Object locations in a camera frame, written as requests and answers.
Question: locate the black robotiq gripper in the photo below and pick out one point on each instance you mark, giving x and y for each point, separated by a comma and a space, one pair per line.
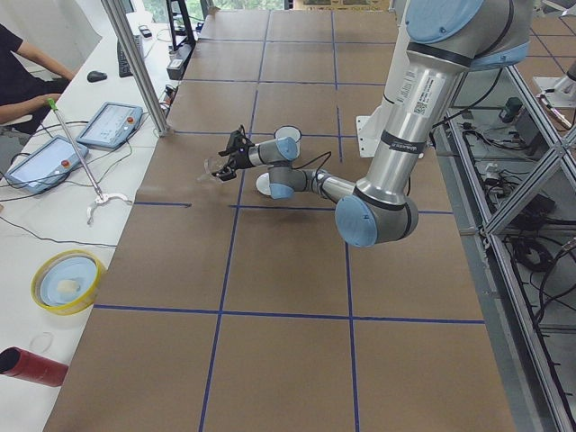
238, 157

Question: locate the white round cup lid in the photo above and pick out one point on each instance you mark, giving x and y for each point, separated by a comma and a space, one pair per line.
263, 184

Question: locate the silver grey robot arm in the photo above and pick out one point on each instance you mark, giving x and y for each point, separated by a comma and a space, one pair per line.
446, 39

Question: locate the white enamel cup blue rim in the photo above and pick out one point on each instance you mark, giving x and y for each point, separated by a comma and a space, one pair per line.
289, 131

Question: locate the far teach pendant tablet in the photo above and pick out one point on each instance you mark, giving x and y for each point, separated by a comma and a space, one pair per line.
111, 126

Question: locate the teach pendant tablet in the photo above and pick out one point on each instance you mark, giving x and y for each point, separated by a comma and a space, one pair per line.
44, 168
111, 126

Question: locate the metal reacher grabber tool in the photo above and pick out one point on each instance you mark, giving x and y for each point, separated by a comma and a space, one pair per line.
101, 198

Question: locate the black keyboard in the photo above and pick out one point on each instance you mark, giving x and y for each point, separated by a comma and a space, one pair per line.
124, 68

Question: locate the black computer mouse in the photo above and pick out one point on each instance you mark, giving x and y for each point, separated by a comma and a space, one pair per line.
96, 76

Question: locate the near teach pendant tablet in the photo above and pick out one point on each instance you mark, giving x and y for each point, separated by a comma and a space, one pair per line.
44, 168

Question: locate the light blue plate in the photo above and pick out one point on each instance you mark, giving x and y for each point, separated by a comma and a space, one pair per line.
80, 268

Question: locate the white food piece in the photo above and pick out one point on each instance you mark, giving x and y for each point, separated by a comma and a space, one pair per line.
68, 287

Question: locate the seated person black shirt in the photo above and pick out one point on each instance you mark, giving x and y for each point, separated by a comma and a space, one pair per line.
21, 92

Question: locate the yellow tape roll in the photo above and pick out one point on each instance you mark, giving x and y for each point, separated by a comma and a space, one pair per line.
78, 305

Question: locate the red cylinder tube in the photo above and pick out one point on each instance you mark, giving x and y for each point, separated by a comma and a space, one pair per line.
27, 366

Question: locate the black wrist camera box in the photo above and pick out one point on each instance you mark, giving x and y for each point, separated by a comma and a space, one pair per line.
237, 139

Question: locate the aluminium frame post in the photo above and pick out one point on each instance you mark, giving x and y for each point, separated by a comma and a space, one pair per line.
122, 29

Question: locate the aluminium side frame rail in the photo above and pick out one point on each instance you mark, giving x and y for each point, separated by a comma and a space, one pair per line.
509, 148

